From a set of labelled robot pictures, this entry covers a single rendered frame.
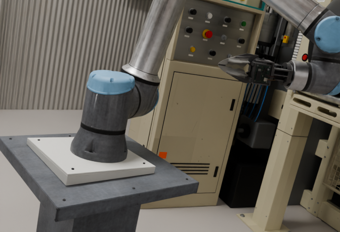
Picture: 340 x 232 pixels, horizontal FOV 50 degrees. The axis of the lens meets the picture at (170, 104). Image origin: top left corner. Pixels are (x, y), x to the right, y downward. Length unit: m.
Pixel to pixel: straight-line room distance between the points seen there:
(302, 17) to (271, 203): 1.47
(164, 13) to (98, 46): 2.76
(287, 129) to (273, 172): 0.28
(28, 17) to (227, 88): 2.13
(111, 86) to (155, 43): 0.25
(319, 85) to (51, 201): 0.82
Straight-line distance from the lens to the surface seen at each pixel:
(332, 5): 1.94
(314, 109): 1.96
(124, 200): 1.08
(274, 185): 2.29
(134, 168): 1.18
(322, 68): 1.18
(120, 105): 1.16
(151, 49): 1.29
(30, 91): 3.82
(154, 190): 1.13
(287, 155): 2.23
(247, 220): 2.45
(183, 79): 2.05
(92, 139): 1.18
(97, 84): 1.16
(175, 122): 2.10
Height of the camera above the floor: 1.09
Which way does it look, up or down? 12 degrees down
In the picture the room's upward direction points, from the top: 12 degrees clockwise
